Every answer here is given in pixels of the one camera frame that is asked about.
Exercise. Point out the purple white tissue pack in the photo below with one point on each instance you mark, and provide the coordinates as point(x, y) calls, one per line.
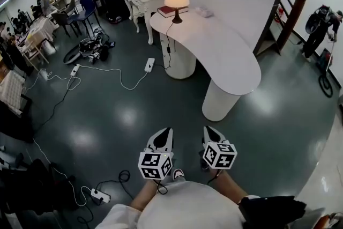
point(203, 11)

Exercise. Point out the person's left forearm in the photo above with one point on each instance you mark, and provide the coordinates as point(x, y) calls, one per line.
point(144, 195)

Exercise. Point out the wooden table with white cloth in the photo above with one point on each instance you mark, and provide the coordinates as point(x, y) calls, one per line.
point(40, 28)

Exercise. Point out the dark red book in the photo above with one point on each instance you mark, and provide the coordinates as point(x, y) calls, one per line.
point(166, 11)

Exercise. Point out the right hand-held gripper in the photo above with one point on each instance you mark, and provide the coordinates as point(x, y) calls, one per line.
point(219, 156)

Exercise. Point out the grey chair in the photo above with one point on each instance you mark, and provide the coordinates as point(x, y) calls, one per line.
point(63, 18)

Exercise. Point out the white ornate vanity table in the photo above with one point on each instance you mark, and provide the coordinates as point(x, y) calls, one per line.
point(139, 8)

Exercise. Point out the person's grey trousers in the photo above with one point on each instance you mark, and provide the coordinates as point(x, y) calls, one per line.
point(180, 180)

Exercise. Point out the black cloth bag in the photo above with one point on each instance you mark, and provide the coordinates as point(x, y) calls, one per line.
point(270, 211)

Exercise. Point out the person's right forearm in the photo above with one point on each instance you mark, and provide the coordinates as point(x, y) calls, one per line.
point(230, 187)

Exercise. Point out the black equipment backpack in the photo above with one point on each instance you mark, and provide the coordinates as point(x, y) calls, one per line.
point(91, 47)

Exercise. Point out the red floor machine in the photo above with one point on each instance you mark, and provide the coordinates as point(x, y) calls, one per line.
point(324, 60)

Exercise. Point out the person's shoe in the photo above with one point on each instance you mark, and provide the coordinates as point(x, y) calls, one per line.
point(203, 165)
point(179, 173)

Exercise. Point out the blue screen handheld device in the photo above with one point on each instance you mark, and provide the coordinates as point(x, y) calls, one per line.
point(112, 44)

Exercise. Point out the dark shelf frame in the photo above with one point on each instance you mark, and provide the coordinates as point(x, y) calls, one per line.
point(268, 45)

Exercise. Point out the brown wooden post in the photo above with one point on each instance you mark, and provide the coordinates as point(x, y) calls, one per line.
point(294, 16)

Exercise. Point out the person's right shoe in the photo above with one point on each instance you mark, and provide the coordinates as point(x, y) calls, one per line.
point(203, 165)

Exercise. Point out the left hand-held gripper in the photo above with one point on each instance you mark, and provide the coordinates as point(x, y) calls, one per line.
point(155, 165)

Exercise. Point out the blue chair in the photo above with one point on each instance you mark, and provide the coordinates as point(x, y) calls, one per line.
point(87, 1)

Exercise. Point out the white cylindrical table pedestal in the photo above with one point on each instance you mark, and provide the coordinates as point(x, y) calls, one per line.
point(217, 107)
point(179, 69)

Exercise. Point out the checkered seat cushion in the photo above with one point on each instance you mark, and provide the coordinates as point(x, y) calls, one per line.
point(12, 88)

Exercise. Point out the person's left shoe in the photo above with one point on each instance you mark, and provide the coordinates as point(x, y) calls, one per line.
point(179, 173)

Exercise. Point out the grey curved hoop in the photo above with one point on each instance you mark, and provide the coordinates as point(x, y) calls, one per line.
point(67, 59)

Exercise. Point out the white power strip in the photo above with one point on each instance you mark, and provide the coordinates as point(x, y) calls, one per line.
point(149, 64)
point(75, 69)
point(100, 195)

